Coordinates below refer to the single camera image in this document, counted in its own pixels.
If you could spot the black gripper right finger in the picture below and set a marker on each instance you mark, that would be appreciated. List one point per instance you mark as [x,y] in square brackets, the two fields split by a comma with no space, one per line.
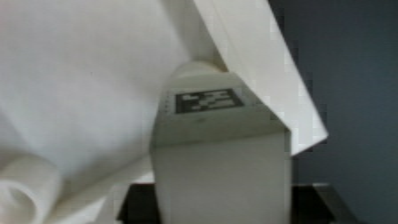
[319,207]

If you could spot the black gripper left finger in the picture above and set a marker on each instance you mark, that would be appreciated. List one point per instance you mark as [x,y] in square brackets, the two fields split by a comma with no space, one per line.
[139,209]

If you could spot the white table leg with tag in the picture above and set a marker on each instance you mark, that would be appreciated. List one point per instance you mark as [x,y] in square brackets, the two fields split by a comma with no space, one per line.
[219,152]

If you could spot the white square tabletop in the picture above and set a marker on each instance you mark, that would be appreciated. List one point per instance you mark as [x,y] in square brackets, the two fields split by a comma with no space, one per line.
[89,53]

